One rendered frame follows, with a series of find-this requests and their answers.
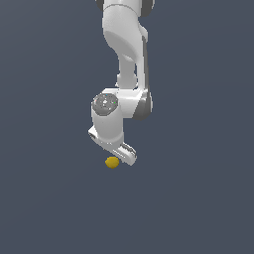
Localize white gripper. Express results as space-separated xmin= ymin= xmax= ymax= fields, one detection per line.
xmin=87 ymin=126 xmax=138 ymax=167

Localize small yellow ball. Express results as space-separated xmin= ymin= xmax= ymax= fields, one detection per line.
xmin=104 ymin=156 xmax=120 ymax=170

